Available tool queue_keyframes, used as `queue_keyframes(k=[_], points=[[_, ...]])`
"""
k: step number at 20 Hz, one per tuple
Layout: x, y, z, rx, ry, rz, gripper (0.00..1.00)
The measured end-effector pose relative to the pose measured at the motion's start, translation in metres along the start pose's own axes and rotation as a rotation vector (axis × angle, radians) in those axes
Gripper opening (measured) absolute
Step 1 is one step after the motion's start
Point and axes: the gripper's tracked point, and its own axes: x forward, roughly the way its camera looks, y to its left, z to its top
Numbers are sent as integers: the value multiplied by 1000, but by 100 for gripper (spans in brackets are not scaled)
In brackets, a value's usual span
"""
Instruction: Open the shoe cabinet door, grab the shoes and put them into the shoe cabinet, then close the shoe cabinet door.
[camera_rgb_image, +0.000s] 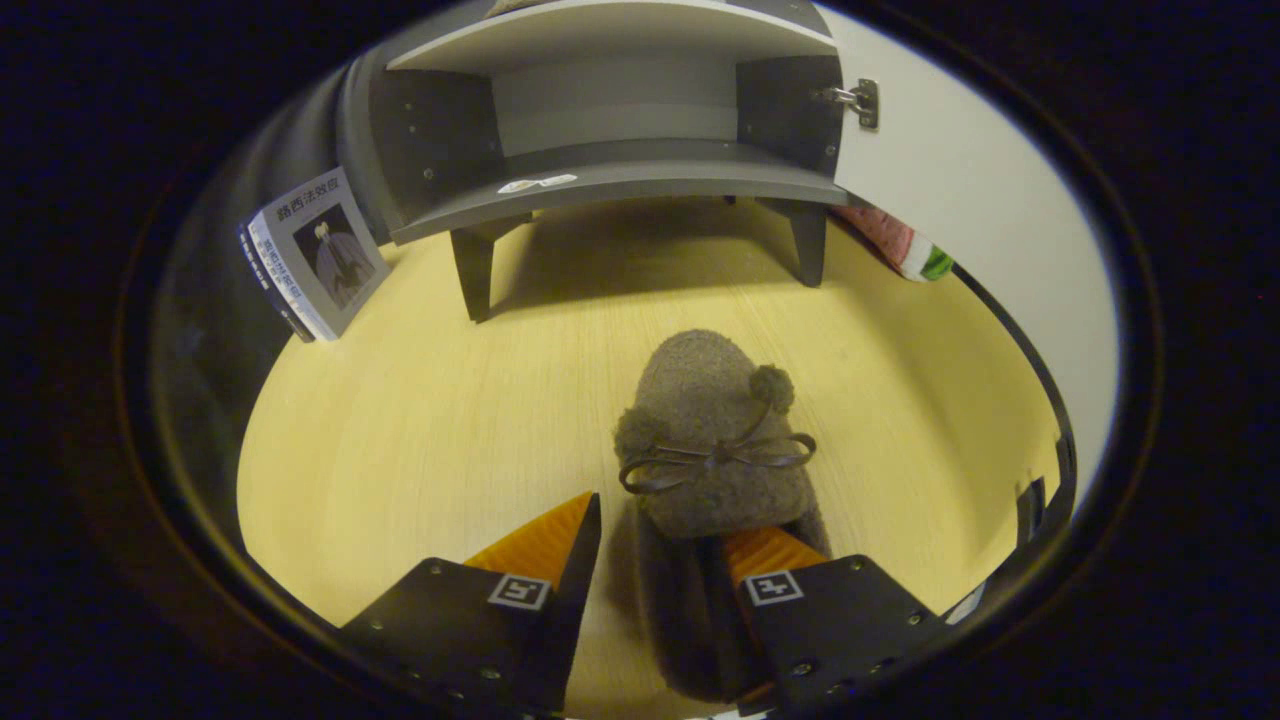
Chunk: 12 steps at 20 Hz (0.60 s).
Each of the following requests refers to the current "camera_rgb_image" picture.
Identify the brown fuzzy slipper shoe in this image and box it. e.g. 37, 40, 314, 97
612, 330, 836, 706

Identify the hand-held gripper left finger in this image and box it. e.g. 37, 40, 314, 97
340, 491, 603, 716

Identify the white grey cover book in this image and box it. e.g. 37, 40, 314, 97
248, 166, 392, 342

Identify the watermelon slice toy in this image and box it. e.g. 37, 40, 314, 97
832, 203, 956, 284

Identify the grey shoe cabinet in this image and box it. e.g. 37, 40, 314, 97
335, 0, 851, 323

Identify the metal door hinge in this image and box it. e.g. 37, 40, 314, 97
822, 78, 881, 132

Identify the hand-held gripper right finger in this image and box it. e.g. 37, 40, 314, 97
722, 527, 946, 716

